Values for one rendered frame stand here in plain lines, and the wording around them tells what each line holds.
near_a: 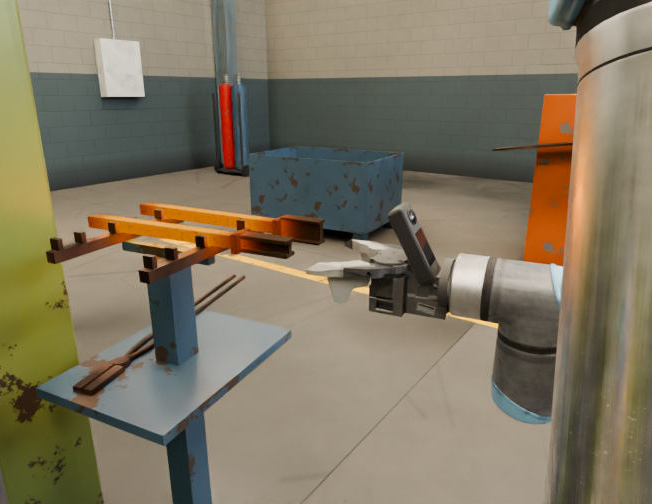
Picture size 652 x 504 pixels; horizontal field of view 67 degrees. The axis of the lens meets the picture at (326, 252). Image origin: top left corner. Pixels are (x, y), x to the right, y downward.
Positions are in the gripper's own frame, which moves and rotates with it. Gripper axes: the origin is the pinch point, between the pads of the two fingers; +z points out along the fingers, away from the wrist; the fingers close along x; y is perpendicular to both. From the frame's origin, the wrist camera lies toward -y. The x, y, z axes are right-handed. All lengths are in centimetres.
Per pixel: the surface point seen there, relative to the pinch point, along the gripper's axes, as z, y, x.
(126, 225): 40.7, -0.2, -1.4
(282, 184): 189, 55, 319
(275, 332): 20.0, 26.3, 17.0
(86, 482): 60, 64, -5
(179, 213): 38.5, -0.1, 10.8
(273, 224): 14.9, -0.8, 9.0
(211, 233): 21.2, -0.9, -1.3
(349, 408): 34, 102, 98
